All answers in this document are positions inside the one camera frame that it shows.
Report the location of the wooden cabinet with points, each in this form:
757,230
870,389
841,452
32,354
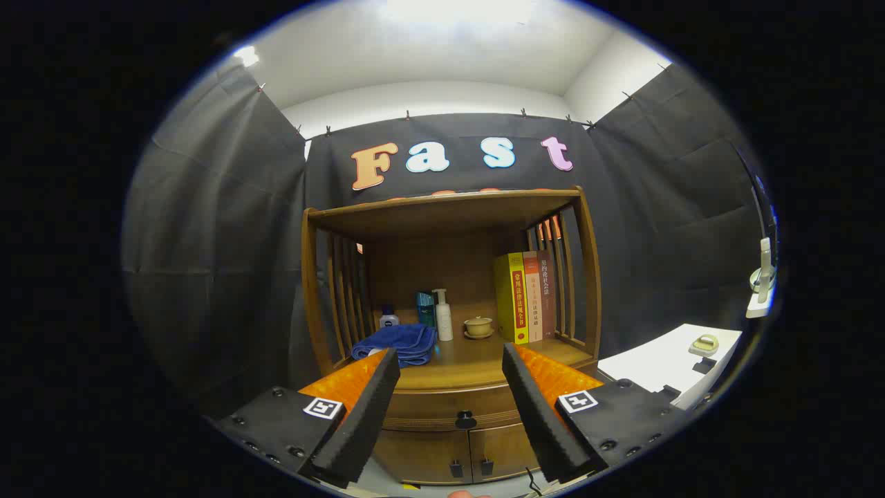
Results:
442,263

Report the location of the blue folded towel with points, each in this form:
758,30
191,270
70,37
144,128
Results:
401,340

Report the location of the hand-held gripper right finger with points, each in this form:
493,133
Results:
536,408

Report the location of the orange and white book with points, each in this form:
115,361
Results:
533,304

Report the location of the yellow book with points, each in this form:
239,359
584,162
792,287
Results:
510,297

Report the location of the small beige object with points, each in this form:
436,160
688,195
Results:
705,343

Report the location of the wooden cabinet door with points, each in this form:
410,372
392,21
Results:
505,446
415,453

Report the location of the wooden drawer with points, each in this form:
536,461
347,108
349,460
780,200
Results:
429,408

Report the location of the white wall device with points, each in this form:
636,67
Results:
764,270

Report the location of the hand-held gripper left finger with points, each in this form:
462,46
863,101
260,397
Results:
370,408

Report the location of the white pump bottle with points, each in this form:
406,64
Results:
444,321

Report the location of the white side table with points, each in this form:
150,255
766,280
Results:
657,363

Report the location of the teal bottle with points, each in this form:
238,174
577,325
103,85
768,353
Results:
424,308

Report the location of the small white blue-capped bottle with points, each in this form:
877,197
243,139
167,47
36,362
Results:
389,320

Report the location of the beige lidded teacup with saucer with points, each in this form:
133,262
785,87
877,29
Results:
478,326

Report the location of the wooden countertop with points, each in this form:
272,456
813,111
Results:
456,360

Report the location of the brown book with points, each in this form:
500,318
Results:
547,304

